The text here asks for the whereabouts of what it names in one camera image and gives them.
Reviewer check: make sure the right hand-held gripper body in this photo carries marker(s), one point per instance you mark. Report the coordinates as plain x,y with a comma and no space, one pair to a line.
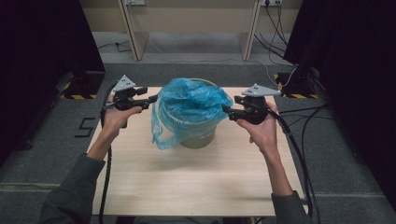
255,107

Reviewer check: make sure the white wall socket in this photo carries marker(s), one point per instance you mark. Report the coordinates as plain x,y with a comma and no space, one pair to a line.
134,2
271,2

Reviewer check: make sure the black yellow striped stand base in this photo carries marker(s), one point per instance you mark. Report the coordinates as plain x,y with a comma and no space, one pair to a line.
294,90
81,90

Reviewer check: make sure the blue plastic trash bag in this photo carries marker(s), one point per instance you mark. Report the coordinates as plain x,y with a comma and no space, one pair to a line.
190,105

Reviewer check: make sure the wooden desk leg panel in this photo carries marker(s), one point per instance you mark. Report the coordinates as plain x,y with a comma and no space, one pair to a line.
137,40
247,40

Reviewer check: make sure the person's right hand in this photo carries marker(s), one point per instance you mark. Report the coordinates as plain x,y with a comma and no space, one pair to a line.
263,132

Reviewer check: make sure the green plastic trash bin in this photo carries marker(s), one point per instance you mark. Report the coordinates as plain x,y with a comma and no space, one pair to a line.
199,141

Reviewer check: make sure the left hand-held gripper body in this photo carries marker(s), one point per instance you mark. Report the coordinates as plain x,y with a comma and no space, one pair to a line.
124,93

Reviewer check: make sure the black curtain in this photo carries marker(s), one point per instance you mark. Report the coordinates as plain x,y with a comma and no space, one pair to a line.
37,62
358,77

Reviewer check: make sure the person's left hand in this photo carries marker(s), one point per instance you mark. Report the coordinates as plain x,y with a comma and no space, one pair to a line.
116,119

